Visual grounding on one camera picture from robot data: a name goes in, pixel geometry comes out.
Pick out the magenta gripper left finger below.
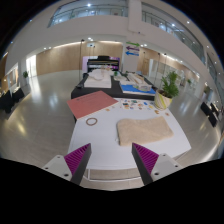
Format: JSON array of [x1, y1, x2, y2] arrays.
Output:
[[64, 143, 92, 185]]

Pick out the small potted plant left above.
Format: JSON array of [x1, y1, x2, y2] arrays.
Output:
[[22, 71, 29, 84]]

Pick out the brown tape ring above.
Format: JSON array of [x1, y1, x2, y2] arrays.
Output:
[[85, 117, 99, 127]]

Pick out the potted green plant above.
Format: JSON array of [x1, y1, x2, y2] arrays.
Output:
[[154, 71, 179, 110]]

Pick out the black piano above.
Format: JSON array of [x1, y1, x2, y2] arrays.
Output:
[[87, 56, 120, 72]]

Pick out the white architectural model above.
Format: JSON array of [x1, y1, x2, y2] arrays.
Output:
[[84, 69, 112, 88]]

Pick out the red board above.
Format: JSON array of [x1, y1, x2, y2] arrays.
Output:
[[67, 91, 118, 120]]

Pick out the beige towel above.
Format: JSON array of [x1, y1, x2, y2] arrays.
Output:
[[117, 116, 174, 146]]

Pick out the black display table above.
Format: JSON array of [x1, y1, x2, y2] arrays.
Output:
[[71, 73, 155, 101]]

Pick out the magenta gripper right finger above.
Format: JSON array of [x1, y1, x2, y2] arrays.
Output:
[[132, 143, 159, 185]]

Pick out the scattered small cards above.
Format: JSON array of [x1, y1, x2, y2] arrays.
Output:
[[105, 98, 171, 117]]

